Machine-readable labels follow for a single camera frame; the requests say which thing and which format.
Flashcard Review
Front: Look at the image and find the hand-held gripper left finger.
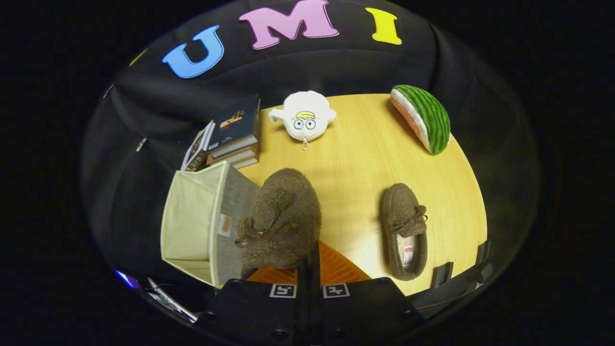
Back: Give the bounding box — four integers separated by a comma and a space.
204, 250, 311, 346

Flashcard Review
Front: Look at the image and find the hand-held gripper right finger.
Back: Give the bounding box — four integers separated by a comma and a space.
310, 242, 426, 346

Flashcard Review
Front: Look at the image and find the brown fuzzy shoe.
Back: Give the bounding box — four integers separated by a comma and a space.
234, 167, 322, 270
381, 183, 429, 282

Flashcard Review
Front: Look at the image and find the grey fabric storage box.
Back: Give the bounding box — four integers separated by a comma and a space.
160, 161, 262, 288

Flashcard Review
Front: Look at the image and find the flat tablet device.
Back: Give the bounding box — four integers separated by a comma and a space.
147, 277, 199, 323

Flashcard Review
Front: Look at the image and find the brown cover book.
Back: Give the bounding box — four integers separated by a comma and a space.
226, 153, 261, 170
207, 143, 261, 165

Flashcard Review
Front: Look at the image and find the white cover book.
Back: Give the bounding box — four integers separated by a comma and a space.
180, 120, 216, 172

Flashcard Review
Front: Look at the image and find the dark cover book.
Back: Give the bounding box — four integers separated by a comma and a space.
208, 95, 262, 159

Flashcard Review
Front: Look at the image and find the watermelon slice plush toy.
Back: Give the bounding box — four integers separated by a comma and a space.
390, 85, 451, 155

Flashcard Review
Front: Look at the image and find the white plush toy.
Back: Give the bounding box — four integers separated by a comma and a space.
268, 90, 337, 150

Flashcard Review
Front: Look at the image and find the black backdrop cloth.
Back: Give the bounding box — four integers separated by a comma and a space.
82, 0, 540, 308

